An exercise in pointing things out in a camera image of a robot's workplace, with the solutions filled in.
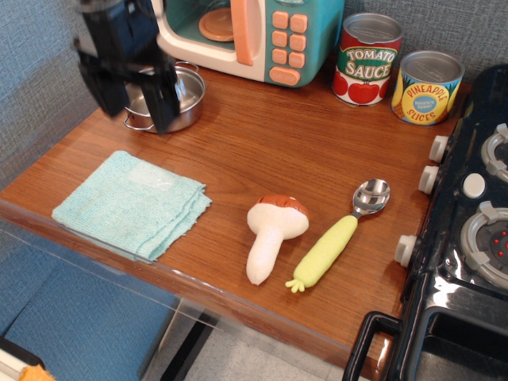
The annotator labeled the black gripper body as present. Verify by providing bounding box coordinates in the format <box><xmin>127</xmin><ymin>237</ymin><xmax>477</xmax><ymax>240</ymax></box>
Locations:
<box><xmin>72</xmin><ymin>1</ymin><xmax>175</xmax><ymax>82</ymax></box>

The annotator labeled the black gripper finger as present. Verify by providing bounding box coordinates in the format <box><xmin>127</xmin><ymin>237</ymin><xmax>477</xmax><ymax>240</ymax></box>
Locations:
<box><xmin>137</xmin><ymin>60</ymin><xmax>180</xmax><ymax>135</ymax></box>
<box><xmin>79</xmin><ymin>60</ymin><xmax>129</xmax><ymax>117</ymax></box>

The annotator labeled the plush white brown mushroom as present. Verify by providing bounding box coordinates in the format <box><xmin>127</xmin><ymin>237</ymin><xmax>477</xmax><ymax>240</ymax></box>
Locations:
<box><xmin>246</xmin><ymin>194</ymin><xmax>310</xmax><ymax>286</ymax></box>

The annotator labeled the metal pot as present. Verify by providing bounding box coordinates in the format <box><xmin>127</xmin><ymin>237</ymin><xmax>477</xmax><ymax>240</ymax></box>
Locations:
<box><xmin>123</xmin><ymin>61</ymin><xmax>206</xmax><ymax>134</ymax></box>

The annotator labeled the light blue folded cloth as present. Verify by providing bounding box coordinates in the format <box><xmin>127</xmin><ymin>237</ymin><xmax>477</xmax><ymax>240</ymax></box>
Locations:
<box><xmin>52</xmin><ymin>151</ymin><xmax>212</xmax><ymax>261</ymax></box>

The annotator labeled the teal toy microwave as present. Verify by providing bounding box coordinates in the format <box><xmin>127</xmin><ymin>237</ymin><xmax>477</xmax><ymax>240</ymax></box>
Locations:
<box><xmin>152</xmin><ymin>1</ymin><xmax>344</xmax><ymax>88</ymax></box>

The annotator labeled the tomato sauce can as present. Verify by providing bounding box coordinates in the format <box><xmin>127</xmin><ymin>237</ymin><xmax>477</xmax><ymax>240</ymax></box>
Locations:
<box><xmin>333</xmin><ymin>13</ymin><xmax>403</xmax><ymax>106</ymax></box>

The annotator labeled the pineapple slices can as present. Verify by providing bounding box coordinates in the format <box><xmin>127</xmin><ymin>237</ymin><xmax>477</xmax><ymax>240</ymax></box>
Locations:
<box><xmin>391</xmin><ymin>51</ymin><xmax>464</xmax><ymax>126</ymax></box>

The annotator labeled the orange fuzzy object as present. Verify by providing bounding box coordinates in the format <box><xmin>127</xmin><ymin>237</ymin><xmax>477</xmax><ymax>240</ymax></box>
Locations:
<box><xmin>17</xmin><ymin>365</ymin><xmax>56</xmax><ymax>381</ymax></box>

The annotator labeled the black toy stove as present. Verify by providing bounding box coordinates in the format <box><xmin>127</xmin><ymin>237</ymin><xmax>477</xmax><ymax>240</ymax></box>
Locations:
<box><xmin>343</xmin><ymin>64</ymin><xmax>507</xmax><ymax>380</ymax></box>

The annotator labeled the spoon with green handle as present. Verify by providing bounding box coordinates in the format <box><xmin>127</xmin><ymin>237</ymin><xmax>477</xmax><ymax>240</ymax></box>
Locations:
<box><xmin>285</xmin><ymin>179</ymin><xmax>391</xmax><ymax>294</ymax></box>

